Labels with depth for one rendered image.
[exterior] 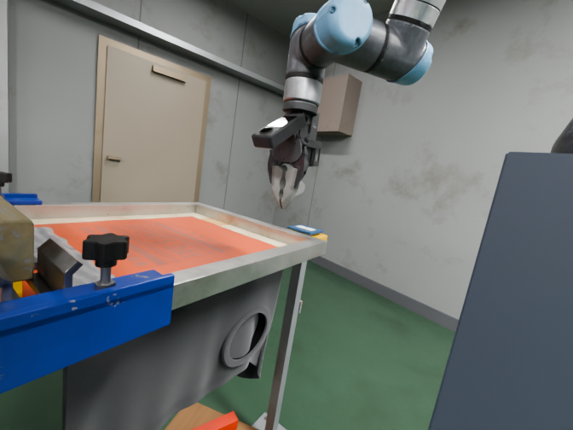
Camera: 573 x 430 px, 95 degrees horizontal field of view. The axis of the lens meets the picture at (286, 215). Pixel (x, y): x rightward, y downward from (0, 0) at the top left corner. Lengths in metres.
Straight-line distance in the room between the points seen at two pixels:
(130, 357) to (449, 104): 2.97
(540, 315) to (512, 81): 2.78
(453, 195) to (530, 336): 2.63
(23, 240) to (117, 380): 0.24
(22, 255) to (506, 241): 0.48
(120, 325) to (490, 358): 0.35
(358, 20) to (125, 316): 0.49
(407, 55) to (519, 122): 2.36
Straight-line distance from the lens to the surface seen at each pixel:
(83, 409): 0.53
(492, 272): 0.25
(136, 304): 0.36
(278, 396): 1.29
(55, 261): 0.40
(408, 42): 0.55
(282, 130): 0.49
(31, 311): 0.33
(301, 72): 0.56
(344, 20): 0.47
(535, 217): 0.25
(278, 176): 0.55
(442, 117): 3.04
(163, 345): 0.54
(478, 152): 2.86
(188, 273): 0.43
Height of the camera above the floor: 1.16
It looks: 9 degrees down
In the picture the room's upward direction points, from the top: 9 degrees clockwise
